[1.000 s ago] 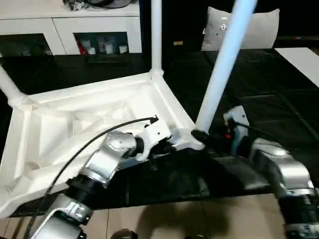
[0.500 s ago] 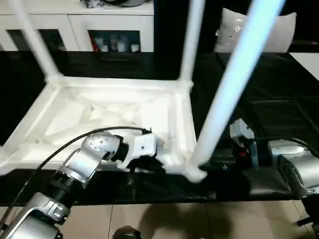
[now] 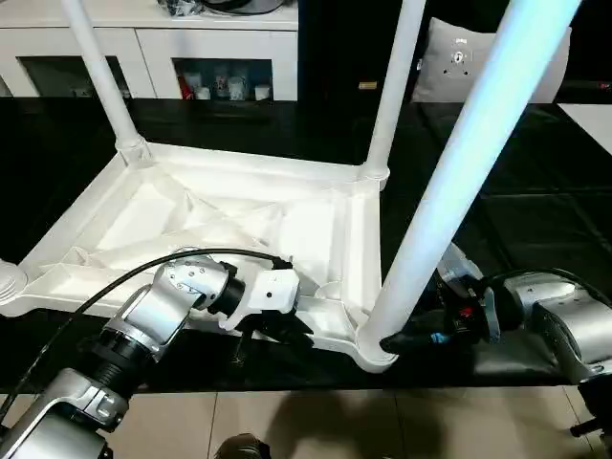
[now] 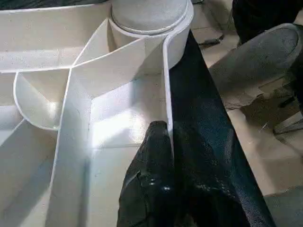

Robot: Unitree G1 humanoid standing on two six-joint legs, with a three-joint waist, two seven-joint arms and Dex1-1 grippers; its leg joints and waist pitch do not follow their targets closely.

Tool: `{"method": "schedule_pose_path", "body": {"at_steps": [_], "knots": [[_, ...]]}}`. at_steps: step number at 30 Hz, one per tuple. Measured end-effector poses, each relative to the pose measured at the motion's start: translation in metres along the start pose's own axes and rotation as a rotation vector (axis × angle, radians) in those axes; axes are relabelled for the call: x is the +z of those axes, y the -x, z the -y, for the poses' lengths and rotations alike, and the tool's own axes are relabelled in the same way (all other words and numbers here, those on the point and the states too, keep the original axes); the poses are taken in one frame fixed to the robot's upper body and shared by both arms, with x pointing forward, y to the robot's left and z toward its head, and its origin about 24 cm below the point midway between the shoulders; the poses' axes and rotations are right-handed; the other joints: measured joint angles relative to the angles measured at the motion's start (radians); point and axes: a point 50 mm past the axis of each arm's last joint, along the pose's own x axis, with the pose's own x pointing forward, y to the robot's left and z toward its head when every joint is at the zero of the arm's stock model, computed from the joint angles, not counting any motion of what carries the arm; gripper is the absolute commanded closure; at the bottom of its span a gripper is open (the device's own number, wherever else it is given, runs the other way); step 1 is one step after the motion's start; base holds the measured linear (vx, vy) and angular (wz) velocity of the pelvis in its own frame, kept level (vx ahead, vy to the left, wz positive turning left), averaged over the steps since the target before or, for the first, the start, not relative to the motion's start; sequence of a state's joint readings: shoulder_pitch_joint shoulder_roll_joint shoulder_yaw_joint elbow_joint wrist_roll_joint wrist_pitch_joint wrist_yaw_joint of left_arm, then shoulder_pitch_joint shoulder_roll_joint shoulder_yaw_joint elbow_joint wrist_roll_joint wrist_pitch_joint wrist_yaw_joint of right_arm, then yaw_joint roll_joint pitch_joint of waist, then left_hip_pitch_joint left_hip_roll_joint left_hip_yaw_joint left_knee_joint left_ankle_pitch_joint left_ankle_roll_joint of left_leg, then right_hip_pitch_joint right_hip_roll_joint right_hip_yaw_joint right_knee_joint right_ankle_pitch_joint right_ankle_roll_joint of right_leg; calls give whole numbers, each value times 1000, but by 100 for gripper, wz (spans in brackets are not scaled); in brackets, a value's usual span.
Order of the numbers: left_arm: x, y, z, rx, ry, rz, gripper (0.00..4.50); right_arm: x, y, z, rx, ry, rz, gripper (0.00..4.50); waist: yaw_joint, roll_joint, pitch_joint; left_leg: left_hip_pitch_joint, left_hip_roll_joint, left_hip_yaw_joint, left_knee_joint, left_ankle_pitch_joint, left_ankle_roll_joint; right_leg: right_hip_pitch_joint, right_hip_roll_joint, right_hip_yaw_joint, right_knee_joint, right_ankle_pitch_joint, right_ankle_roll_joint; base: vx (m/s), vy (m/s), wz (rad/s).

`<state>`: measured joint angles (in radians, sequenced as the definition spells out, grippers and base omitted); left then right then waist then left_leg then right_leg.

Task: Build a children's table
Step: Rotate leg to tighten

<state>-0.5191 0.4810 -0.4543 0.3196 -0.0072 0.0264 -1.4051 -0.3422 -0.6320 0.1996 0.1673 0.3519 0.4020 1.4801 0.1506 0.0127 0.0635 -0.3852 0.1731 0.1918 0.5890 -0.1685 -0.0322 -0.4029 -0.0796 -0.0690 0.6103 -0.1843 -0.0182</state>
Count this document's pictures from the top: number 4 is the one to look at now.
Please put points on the white plastic table top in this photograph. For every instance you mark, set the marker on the white plastic table top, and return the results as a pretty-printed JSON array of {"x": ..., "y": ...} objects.
[{"x": 71, "y": 82}]

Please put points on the white plastic table leg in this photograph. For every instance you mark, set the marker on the white plastic table leg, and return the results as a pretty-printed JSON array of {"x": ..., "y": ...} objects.
[{"x": 149, "y": 14}]

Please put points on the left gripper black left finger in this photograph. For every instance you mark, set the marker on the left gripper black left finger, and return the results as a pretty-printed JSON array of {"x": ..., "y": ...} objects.
[{"x": 149, "y": 179}]

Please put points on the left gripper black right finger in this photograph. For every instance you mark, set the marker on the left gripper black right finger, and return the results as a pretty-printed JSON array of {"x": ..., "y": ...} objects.
[{"x": 198, "y": 184}]

